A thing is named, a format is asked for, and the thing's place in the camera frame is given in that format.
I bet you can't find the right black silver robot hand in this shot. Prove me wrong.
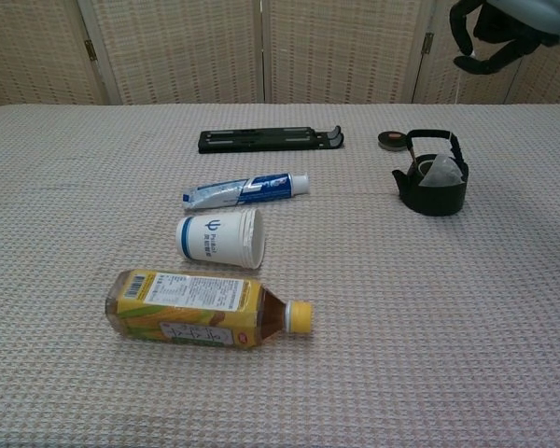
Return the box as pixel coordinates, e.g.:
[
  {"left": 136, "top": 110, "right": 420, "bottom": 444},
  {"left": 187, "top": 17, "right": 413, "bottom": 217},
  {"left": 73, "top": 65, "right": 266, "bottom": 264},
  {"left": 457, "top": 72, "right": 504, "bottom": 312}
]
[{"left": 449, "top": 0, "right": 560, "bottom": 76}]

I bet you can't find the tea bag with string tag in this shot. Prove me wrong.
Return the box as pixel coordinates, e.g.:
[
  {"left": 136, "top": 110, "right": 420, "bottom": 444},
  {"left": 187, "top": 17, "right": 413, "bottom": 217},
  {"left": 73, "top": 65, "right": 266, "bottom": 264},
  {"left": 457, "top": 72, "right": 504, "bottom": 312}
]
[{"left": 419, "top": 49, "right": 477, "bottom": 188}]

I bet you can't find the black round lid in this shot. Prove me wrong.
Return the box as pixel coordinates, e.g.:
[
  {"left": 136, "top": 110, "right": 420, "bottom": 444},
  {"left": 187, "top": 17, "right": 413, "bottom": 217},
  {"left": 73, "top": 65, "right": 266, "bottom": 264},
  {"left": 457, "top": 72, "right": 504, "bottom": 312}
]
[{"left": 377, "top": 131, "right": 410, "bottom": 154}]

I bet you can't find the black teapot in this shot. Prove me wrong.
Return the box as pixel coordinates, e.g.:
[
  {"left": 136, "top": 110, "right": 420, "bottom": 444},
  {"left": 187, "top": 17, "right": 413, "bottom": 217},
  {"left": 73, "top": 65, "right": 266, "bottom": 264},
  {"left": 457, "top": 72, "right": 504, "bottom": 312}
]
[{"left": 391, "top": 129, "right": 469, "bottom": 217}]

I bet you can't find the tea bottle yellow cap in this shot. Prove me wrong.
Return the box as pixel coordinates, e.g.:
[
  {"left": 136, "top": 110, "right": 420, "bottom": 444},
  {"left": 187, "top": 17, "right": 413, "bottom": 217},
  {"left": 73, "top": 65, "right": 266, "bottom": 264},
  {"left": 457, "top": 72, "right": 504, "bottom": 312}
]
[{"left": 105, "top": 268, "right": 315, "bottom": 351}]

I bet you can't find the black folding laptop stand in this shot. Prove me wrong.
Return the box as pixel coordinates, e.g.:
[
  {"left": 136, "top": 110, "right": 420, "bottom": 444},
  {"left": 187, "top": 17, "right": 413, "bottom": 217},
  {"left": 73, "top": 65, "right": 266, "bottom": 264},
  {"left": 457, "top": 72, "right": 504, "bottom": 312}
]
[{"left": 198, "top": 124, "right": 344, "bottom": 155}]

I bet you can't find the blue white toothpaste tube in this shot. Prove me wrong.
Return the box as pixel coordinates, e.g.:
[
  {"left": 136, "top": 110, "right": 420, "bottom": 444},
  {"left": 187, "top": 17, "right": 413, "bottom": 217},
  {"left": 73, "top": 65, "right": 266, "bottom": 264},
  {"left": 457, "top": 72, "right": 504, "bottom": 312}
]
[{"left": 182, "top": 172, "right": 310, "bottom": 211}]

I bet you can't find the woven folding screen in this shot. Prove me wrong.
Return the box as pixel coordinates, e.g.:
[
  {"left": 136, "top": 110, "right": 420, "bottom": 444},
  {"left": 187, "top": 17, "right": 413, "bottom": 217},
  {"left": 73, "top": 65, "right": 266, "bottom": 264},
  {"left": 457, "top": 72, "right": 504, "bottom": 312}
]
[{"left": 0, "top": 0, "right": 560, "bottom": 107}]

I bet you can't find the white paper cup blue logo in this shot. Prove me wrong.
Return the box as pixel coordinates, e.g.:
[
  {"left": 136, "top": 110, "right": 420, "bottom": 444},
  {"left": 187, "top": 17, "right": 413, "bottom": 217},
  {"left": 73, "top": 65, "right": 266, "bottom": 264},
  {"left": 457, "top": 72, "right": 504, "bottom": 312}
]
[{"left": 175, "top": 207, "right": 267, "bottom": 271}]

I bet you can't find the beige woven tablecloth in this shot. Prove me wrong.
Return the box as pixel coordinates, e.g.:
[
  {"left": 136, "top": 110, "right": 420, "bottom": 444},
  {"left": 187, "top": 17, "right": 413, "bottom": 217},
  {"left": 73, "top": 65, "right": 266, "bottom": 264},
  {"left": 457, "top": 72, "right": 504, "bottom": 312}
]
[{"left": 0, "top": 103, "right": 560, "bottom": 448}]

